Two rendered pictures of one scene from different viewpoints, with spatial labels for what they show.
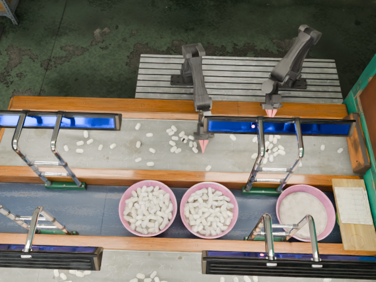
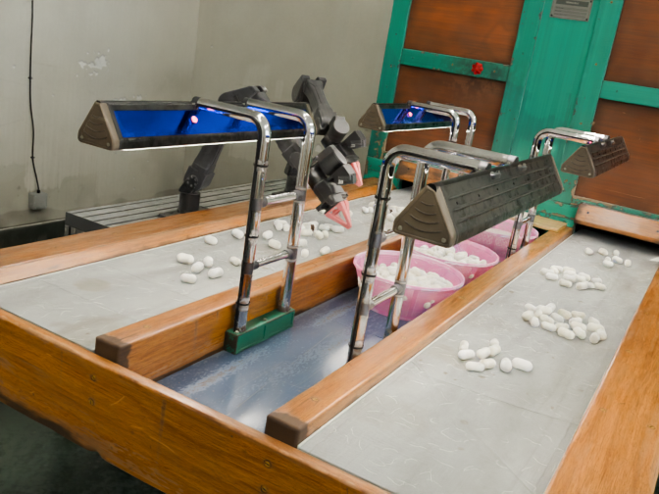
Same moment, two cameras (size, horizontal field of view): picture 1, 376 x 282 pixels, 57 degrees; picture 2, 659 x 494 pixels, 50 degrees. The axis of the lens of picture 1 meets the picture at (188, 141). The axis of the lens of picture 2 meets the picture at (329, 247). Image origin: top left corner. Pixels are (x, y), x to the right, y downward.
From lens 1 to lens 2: 202 cm
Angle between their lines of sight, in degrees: 64
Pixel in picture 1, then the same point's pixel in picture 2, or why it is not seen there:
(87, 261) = (551, 166)
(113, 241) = (451, 304)
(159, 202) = not seen: hidden behind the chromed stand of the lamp
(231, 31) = not seen: hidden behind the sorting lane
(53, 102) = (53, 245)
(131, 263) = (499, 317)
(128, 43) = not seen: outside the picture
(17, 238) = (358, 368)
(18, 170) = (173, 317)
